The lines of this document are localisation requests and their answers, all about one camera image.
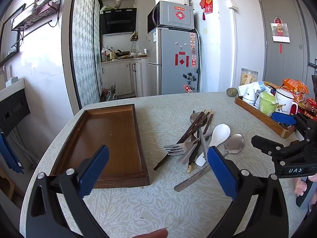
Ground serrated metal knife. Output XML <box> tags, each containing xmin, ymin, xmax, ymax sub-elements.
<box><xmin>174</xmin><ymin>165</ymin><xmax>212</xmax><ymax>192</ymax></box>

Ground person's right hand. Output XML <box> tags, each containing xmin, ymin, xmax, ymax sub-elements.
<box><xmin>294</xmin><ymin>173</ymin><xmax>317</xmax><ymax>197</ymax></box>

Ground red hanging ornament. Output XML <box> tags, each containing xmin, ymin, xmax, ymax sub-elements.
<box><xmin>200</xmin><ymin>0</ymin><xmax>214</xmax><ymax>20</ymax></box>

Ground white mug red handle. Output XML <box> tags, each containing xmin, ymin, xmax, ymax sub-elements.
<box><xmin>274</xmin><ymin>88</ymin><xmax>299</xmax><ymax>115</ymax></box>

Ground white cup blue print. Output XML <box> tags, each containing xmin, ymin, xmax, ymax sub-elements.
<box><xmin>242</xmin><ymin>88</ymin><xmax>257</xmax><ymax>105</ymax></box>

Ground white plastic bag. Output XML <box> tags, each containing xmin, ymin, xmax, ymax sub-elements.
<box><xmin>238</xmin><ymin>81</ymin><xmax>265</xmax><ymax>96</ymax></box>

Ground pale floral tablecloth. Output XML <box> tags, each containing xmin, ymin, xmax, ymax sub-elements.
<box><xmin>20</xmin><ymin>92</ymin><xmax>309</xmax><ymax>238</ymax></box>

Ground black cabinet white top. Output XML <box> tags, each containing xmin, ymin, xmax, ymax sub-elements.
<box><xmin>0</xmin><ymin>79</ymin><xmax>31</xmax><ymax>135</ymax></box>

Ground grey door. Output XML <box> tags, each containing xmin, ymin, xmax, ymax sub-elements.
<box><xmin>255</xmin><ymin>0</ymin><xmax>315</xmax><ymax>86</ymax></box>

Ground silver fridge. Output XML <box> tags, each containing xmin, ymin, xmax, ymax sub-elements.
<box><xmin>146</xmin><ymin>27</ymin><xmax>201</xmax><ymax>96</ymax></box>

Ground glass jar of snacks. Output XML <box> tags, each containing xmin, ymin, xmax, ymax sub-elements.
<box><xmin>240</xmin><ymin>68</ymin><xmax>258</xmax><ymax>86</ymax></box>

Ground white kitchen cabinet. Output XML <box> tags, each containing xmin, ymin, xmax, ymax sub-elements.
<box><xmin>101</xmin><ymin>58</ymin><xmax>149</xmax><ymax>97</ymax></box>

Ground narrow light wooden tray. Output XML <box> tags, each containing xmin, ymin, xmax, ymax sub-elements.
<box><xmin>234</xmin><ymin>95</ymin><xmax>297</xmax><ymax>139</ymax></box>

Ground hanging wall calendar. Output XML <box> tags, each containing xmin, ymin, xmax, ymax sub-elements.
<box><xmin>270</xmin><ymin>17</ymin><xmax>291</xmax><ymax>54</ymax></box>

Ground white ceramic spoon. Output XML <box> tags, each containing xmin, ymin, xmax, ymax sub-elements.
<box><xmin>195</xmin><ymin>123</ymin><xmax>231</xmax><ymax>166</ymax></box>

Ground blue plastic object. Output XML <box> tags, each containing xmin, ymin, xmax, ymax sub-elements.
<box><xmin>0</xmin><ymin>131</ymin><xmax>24</xmax><ymax>174</ymax></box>

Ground black framed picture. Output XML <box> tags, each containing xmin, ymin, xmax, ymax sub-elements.
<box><xmin>0</xmin><ymin>3</ymin><xmax>27</xmax><ymax>67</ymax></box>

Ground dark wooden tray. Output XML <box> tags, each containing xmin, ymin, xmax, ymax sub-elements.
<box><xmin>50</xmin><ymin>104</ymin><xmax>150</xmax><ymax>189</ymax></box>

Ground black wire wall rack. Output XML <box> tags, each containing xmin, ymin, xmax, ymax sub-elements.
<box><xmin>11</xmin><ymin>0</ymin><xmax>63</xmax><ymax>32</ymax></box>

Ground metal door handle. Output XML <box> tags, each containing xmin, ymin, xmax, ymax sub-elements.
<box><xmin>308</xmin><ymin>58</ymin><xmax>317</xmax><ymax>75</ymax></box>

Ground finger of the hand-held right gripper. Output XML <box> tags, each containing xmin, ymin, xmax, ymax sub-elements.
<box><xmin>272</xmin><ymin>111</ymin><xmax>317</xmax><ymax>140</ymax></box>
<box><xmin>251</xmin><ymin>135</ymin><xmax>317</xmax><ymax>170</ymax></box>

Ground black range hood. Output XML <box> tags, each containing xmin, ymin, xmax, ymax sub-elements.
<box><xmin>100</xmin><ymin>8</ymin><xmax>137</xmax><ymax>36</ymax></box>

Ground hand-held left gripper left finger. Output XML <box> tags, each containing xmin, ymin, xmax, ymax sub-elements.
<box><xmin>25</xmin><ymin>144</ymin><xmax>110</xmax><ymax>238</ymax></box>

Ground patterned sliding door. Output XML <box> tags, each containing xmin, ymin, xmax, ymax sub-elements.
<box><xmin>70</xmin><ymin>0</ymin><xmax>103</xmax><ymax>109</ymax></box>

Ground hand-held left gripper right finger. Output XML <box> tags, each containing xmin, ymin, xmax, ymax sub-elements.
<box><xmin>207</xmin><ymin>146</ymin><xmax>289</xmax><ymax>238</ymax></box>

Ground metal fork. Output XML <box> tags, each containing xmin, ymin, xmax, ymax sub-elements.
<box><xmin>163</xmin><ymin>132</ymin><xmax>214</xmax><ymax>156</ymax></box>

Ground green cup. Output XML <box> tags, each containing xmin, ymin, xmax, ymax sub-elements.
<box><xmin>259</xmin><ymin>91</ymin><xmax>277</xmax><ymax>117</ymax></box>

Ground plastic bags of vegetables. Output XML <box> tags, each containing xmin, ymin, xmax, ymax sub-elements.
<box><xmin>101</xmin><ymin>81</ymin><xmax>117</xmax><ymax>102</ymax></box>

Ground red lidded jar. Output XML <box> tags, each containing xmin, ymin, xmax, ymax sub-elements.
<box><xmin>305</xmin><ymin>98</ymin><xmax>317</xmax><ymax>116</ymax></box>

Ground orange snack packet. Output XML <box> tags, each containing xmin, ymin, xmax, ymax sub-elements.
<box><xmin>282</xmin><ymin>79</ymin><xmax>309</xmax><ymax>102</ymax></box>

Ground silver microwave oven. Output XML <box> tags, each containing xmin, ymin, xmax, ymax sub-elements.
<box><xmin>147</xmin><ymin>1</ymin><xmax>195</xmax><ymax>34</ymax></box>

